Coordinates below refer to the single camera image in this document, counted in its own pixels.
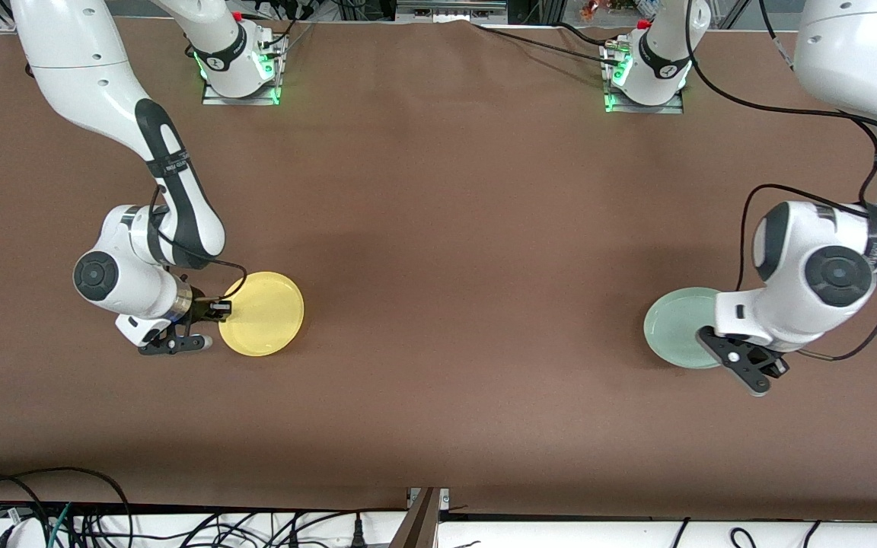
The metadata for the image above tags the teal cable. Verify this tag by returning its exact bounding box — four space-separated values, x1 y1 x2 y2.
44 502 74 548

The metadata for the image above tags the short black table cable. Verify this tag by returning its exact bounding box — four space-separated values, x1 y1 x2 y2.
556 21 623 46

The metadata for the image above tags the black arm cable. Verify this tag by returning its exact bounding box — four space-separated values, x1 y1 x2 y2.
684 0 877 362
151 183 247 305

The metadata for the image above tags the aluminium profile beam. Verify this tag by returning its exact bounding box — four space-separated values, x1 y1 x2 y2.
389 487 451 548

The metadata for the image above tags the brown table cover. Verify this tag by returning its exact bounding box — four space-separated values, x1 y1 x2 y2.
0 14 877 522

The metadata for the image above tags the black looped cable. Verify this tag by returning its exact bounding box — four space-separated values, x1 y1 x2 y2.
0 467 132 548

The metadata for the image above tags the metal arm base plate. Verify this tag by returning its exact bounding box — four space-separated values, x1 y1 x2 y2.
202 34 284 106
602 42 685 115

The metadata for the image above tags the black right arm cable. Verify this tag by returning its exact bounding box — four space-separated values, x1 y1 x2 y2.
151 183 247 305

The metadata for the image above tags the pale green plate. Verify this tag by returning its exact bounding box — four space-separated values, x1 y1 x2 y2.
643 287 725 370

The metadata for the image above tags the yellow plate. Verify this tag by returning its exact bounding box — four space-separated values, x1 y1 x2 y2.
219 272 305 357

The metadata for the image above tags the long black table cable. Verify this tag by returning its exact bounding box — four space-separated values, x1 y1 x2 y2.
472 23 622 68

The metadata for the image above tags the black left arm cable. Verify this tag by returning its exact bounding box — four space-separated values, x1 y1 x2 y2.
684 0 877 362

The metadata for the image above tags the black base cable bundle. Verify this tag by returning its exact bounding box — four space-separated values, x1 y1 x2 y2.
267 0 319 50

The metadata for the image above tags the grey metal rail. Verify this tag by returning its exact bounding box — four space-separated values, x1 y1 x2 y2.
396 0 509 24

